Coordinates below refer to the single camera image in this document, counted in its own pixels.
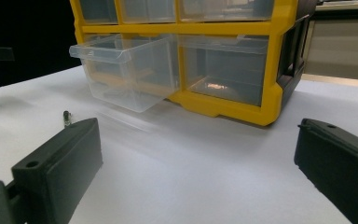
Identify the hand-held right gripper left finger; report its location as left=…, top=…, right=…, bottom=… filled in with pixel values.
left=10, top=117, right=104, bottom=224

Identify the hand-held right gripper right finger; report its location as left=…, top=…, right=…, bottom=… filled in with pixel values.
left=294, top=118, right=358, bottom=224

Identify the small dark screw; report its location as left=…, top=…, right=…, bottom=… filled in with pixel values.
left=62, top=110, right=73, bottom=128

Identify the yellow drawer organizer cabinet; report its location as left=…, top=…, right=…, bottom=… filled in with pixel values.
left=69, top=0, right=318, bottom=127

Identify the clear plastic drawer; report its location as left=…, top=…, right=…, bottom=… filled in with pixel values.
left=68, top=33, right=181, bottom=114
left=118, top=0, right=177, bottom=24
left=178, top=0, right=275, bottom=22

